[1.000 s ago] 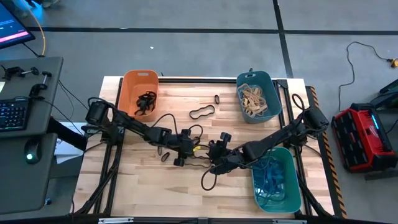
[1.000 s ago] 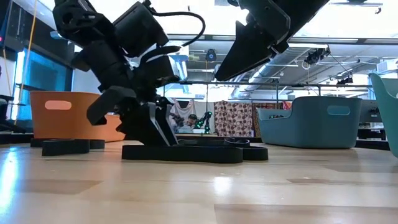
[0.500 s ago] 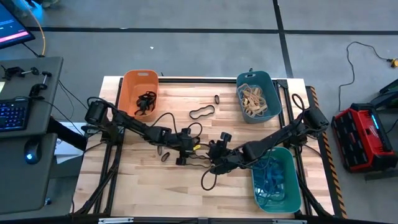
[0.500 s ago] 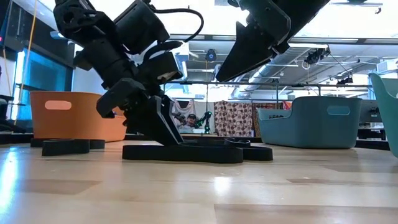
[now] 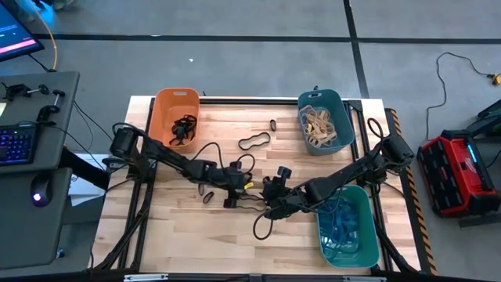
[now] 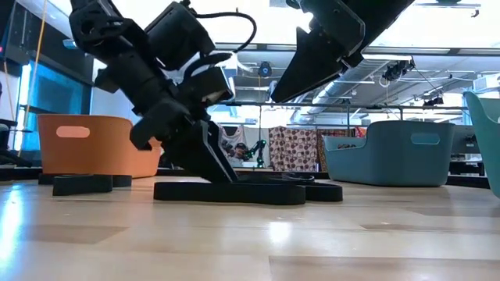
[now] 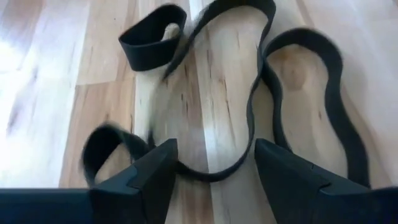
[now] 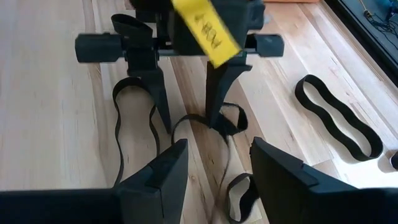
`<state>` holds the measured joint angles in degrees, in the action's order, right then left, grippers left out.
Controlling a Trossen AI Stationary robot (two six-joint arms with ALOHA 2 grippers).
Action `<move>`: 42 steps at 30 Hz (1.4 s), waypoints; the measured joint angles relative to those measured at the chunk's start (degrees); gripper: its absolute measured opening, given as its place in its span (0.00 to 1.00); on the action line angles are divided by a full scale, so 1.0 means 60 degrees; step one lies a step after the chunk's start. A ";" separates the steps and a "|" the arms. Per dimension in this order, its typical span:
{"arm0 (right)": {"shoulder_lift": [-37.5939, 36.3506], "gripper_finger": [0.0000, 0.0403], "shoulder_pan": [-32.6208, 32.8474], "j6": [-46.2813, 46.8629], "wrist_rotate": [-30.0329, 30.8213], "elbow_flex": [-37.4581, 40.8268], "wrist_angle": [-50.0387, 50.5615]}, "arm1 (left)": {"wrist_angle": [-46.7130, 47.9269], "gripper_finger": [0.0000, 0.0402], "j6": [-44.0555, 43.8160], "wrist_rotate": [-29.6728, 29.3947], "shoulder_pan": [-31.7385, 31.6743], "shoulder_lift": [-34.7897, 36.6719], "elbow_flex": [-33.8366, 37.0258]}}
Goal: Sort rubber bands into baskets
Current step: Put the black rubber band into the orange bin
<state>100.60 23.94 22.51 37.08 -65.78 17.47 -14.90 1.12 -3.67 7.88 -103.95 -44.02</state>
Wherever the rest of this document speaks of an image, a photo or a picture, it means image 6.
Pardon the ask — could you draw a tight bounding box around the orange plastic basket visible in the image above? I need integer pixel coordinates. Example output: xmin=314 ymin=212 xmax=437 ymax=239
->
xmin=37 ymin=114 xmax=163 ymax=179

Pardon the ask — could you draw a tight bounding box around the white ceiling unit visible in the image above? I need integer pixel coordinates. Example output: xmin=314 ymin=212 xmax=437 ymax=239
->
xmin=472 ymin=73 xmax=500 ymax=94

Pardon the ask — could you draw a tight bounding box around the person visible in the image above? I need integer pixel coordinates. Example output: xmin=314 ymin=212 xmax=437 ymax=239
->
xmin=230 ymin=142 xmax=252 ymax=167

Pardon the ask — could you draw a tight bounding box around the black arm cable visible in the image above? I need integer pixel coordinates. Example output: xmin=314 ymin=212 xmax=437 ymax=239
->
xmin=182 ymin=11 xmax=258 ymax=81

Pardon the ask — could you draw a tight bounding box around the dark teal plastic basket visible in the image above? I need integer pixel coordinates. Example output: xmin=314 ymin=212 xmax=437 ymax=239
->
xmin=323 ymin=119 xmax=456 ymax=187

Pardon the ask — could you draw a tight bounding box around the silver ceiling duct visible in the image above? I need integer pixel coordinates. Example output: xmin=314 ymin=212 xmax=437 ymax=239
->
xmin=291 ymin=58 xmax=388 ymax=115

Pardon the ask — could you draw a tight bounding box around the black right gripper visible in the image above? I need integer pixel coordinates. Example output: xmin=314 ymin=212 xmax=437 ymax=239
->
xmin=270 ymin=0 xmax=415 ymax=105

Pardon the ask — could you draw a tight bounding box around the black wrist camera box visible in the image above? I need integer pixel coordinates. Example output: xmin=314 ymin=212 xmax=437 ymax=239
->
xmin=145 ymin=2 xmax=205 ymax=71

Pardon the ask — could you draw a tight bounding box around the spotted hanging cloth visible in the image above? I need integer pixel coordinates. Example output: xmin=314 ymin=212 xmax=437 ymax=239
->
xmin=268 ymin=125 xmax=320 ymax=173

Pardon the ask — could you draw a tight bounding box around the orange cable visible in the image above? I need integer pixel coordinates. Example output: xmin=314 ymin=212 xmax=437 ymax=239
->
xmin=17 ymin=0 xmax=48 ymax=157

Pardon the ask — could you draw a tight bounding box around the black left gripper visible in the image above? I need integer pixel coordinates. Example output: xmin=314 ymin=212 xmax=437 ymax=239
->
xmin=130 ymin=66 xmax=239 ymax=183

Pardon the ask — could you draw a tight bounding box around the computer monitor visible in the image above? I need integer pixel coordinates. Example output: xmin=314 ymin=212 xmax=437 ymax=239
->
xmin=17 ymin=50 xmax=96 ymax=118

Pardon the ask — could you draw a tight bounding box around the green plastic basket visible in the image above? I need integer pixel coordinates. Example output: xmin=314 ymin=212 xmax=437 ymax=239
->
xmin=463 ymin=91 xmax=500 ymax=200

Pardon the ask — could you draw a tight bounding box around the pink hanging cloth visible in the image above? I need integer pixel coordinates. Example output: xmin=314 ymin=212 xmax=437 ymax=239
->
xmin=217 ymin=123 xmax=248 ymax=159

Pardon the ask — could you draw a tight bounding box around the metal rack bar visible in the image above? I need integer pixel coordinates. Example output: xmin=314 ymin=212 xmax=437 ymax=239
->
xmin=224 ymin=101 xmax=468 ymax=112

